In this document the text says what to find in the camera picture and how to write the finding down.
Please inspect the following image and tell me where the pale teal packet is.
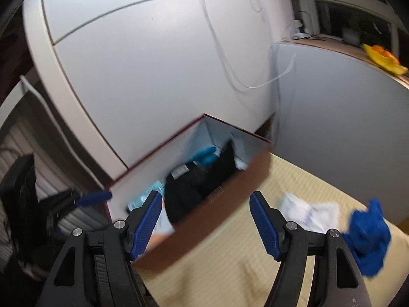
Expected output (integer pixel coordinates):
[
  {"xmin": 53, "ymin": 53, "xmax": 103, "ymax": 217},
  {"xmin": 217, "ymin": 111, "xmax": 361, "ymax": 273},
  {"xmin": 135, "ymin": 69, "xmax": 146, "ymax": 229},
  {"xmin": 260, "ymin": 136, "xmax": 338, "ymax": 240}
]
[{"xmin": 127, "ymin": 182, "xmax": 155, "ymax": 212}]

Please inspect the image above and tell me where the red-brown cardboard box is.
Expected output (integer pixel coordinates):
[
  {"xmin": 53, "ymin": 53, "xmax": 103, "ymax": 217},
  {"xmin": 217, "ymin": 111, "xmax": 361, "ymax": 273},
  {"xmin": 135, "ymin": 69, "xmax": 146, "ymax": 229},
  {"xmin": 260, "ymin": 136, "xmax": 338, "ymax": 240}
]
[{"xmin": 105, "ymin": 113, "xmax": 275, "ymax": 272}]

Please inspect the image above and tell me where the blue cloth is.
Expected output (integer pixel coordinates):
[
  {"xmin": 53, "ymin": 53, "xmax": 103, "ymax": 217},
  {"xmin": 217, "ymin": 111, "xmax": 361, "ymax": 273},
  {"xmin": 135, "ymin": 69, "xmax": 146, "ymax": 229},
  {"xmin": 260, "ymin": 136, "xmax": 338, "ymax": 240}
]
[{"xmin": 342, "ymin": 198, "xmax": 391, "ymax": 277}]

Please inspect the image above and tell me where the white cable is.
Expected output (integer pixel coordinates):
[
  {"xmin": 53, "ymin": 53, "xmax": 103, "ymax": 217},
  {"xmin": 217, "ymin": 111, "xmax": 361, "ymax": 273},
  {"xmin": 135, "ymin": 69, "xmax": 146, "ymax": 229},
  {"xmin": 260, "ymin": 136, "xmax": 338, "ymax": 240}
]
[{"xmin": 200, "ymin": 0, "xmax": 296, "ymax": 92}]

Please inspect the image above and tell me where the teal plastic item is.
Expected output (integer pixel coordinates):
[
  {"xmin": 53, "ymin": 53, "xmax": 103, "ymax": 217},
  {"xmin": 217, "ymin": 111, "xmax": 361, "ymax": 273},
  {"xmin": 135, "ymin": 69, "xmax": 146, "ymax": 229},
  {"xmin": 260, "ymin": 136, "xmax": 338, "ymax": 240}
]
[{"xmin": 192, "ymin": 147, "xmax": 218, "ymax": 167}]

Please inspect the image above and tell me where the white cabinet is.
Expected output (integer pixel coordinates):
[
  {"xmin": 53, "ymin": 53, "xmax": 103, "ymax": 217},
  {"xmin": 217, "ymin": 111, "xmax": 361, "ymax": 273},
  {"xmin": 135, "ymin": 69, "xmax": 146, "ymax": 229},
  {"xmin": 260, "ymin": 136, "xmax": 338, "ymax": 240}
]
[{"xmin": 22, "ymin": 0, "xmax": 278, "ymax": 189}]

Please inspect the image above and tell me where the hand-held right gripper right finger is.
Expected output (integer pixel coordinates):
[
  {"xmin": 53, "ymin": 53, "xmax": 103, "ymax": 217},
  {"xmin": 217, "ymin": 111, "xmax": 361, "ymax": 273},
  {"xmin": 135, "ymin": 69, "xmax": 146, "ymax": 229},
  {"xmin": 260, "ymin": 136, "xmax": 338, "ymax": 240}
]
[{"xmin": 249, "ymin": 191, "xmax": 373, "ymax": 307}]

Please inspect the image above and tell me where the black knit glove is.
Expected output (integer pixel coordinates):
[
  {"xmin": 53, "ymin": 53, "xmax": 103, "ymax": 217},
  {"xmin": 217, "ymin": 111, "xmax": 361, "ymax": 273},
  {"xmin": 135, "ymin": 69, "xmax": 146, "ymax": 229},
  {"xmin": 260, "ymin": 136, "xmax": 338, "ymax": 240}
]
[{"xmin": 164, "ymin": 163, "xmax": 208, "ymax": 224}]

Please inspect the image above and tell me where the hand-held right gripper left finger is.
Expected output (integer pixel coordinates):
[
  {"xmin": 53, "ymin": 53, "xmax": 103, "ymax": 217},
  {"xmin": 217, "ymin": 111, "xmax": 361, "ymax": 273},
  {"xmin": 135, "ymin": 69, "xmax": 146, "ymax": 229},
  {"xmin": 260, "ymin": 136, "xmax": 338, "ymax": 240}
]
[{"xmin": 35, "ymin": 190, "xmax": 163, "ymax": 307}]

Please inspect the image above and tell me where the white window frame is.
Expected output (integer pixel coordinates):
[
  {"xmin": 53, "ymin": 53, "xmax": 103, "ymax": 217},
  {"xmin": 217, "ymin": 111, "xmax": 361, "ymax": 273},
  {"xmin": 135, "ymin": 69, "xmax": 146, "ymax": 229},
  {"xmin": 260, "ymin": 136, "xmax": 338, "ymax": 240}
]
[{"xmin": 284, "ymin": 0, "xmax": 409, "ymax": 55}]

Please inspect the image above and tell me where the yellow fruit bowl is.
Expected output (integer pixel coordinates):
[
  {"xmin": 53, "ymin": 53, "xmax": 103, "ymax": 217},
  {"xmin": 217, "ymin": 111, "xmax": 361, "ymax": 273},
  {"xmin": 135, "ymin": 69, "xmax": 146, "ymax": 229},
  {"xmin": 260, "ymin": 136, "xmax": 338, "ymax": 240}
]
[{"xmin": 362, "ymin": 43, "xmax": 409, "ymax": 75}]

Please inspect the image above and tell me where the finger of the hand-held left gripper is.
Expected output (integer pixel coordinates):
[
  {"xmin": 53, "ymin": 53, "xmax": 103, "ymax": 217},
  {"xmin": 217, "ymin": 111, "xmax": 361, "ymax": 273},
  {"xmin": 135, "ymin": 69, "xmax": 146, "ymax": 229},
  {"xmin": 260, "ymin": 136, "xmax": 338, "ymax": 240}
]
[{"xmin": 48, "ymin": 190, "xmax": 113, "ymax": 218}]

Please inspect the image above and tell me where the striped yellow bedsheet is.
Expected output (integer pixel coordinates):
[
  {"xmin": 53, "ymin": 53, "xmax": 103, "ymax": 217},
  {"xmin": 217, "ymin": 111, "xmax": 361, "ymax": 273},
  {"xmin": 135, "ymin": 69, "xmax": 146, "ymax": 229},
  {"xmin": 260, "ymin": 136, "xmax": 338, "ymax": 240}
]
[{"xmin": 137, "ymin": 153, "xmax": 409, "ymax": 307}]

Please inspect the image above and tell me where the white plastic packet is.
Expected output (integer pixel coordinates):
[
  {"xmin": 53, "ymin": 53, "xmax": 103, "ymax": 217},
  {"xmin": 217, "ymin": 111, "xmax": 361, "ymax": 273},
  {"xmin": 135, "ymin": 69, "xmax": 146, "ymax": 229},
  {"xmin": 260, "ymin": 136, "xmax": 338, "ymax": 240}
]
[{"xmin": 279, "ymin": 192, "xmax": 342, "ymax": 232}]

